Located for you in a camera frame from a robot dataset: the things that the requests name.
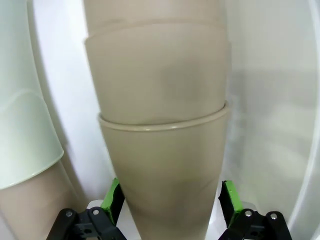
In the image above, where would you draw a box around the brown cup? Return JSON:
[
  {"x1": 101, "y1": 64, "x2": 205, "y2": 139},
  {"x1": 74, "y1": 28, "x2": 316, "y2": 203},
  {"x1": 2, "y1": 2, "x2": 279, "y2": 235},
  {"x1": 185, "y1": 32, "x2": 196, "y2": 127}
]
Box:
[
  {"x1": 83, "y1": 22, "x2": 233, "y2": 126},
  {"x1": 0, "y1": 159, "x2": 84, "y2": 240},
  {"x1": 97, "y1": 100, "x2": 231, "y2": 240},
  {"x1": 82, "y1": 0, "x2": 228, "y2": 40}
]

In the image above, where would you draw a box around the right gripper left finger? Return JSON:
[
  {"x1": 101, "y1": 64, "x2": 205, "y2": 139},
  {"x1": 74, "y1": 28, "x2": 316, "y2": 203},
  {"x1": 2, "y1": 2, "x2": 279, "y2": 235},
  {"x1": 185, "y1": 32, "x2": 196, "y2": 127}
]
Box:
[{"x1": 47, "y1": 177, "x2": 125, "y2": 240}]

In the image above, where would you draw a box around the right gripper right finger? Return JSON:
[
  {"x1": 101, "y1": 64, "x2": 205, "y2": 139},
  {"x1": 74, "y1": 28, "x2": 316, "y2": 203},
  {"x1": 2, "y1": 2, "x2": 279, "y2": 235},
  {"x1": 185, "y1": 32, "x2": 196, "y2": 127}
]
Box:
[{"x1": 218, "y1": 179, "x2": 293, "y2": 240}]

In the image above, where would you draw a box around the pale green cup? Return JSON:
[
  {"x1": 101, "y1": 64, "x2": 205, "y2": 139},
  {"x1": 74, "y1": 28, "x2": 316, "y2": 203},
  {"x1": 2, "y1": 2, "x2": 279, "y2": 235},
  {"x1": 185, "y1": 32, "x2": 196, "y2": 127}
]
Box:
[{"x1": 0, "y1": 0, "x2": 65, "y2": 190}]

